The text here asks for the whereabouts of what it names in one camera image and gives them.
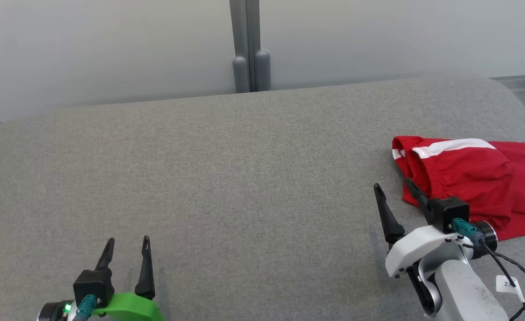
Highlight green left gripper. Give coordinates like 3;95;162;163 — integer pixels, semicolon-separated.
92;235;165;321

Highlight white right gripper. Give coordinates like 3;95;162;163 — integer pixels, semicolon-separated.
373;177;475;280

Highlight red shorts with white stripe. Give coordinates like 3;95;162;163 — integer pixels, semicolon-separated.
392;136;515;232

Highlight black cable with teal plug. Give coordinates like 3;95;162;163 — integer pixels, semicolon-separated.
73;294;100;321
452;218;525;321

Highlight white cable label tag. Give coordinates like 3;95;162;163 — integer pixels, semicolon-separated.
496;275;524;302

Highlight grey wall base rail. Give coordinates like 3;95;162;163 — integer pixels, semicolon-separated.
490;74;525;91

